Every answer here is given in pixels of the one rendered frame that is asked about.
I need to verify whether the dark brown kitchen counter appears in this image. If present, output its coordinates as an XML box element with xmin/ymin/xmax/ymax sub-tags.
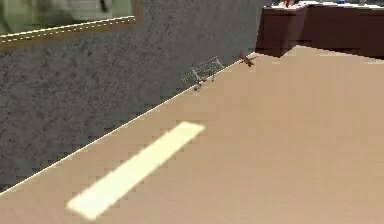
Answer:
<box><xmin>255</xmin><ymin>0</ymin><xmax>384</xmax><ymax>60</ymax></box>

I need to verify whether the grey wire rack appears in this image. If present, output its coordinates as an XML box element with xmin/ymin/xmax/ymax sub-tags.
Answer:
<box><xmin>181</xmin><ymin>55</ymin><xmax>226</xmax><ymax>92</ymax></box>

